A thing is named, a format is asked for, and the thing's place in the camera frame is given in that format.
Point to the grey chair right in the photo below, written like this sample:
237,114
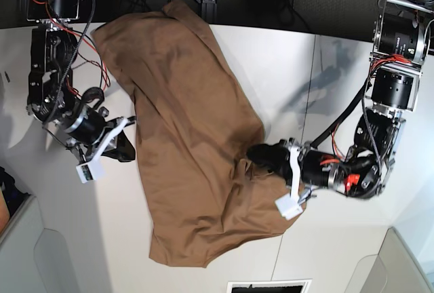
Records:
393,269

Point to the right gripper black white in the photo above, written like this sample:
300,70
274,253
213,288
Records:
89,128

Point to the tan t-shirt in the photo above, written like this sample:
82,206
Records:
194,126

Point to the grey chair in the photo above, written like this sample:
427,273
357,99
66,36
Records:
393,269
35,258

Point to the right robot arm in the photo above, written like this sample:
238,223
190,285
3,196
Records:
52,96

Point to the white floor vent frame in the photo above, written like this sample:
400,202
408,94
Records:
296,286

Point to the aluminium table leg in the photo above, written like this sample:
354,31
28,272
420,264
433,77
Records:
209,11

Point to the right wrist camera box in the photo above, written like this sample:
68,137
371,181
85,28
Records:
90,171

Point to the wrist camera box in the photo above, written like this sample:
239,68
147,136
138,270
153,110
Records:
288,207
90,171

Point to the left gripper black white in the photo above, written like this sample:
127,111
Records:
304,169

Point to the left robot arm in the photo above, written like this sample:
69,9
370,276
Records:
401,44

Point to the grey chair left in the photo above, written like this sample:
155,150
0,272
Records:
35,258

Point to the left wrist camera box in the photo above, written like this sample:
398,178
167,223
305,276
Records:
288,207

